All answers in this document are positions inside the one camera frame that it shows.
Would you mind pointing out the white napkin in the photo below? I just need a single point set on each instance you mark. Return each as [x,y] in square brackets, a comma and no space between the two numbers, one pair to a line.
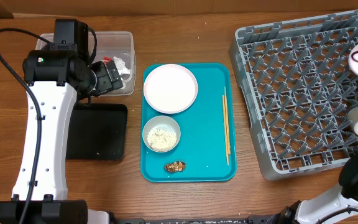
[121,67]

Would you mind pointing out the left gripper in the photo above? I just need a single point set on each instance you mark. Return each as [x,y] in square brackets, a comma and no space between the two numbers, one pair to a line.
[105,83]

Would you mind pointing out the grey bowl with rice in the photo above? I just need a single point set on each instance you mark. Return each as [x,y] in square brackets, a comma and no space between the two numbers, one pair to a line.
[161,134]

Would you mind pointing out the clear plastic bin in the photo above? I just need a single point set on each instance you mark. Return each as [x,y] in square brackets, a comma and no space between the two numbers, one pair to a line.
[117,44]

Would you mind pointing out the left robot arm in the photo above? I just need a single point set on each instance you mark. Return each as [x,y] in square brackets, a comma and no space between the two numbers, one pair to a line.
[55,77]

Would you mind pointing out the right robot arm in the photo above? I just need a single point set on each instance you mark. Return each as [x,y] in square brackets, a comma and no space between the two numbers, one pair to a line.
[337,203]

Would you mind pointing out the black tray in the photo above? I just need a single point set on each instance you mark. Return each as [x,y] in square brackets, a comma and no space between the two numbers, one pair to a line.
[97,132]

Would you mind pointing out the grey dishwasher rack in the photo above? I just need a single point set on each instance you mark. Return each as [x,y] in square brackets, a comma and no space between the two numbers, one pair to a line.
[298,89]

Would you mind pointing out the teal serving tray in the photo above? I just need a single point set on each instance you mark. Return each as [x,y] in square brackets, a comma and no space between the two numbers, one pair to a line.
[202,144]

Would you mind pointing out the white round plate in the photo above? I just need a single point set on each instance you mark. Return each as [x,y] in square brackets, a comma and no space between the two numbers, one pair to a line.
[170,88]

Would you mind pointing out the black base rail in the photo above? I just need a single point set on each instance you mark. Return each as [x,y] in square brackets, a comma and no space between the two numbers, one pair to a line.
[252,219]

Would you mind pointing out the red snack wrapper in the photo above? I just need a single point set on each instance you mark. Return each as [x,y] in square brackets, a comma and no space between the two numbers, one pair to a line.
[106,59]

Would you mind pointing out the brown food scrap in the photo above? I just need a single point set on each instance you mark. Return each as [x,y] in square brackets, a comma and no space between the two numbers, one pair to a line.
[177,166]

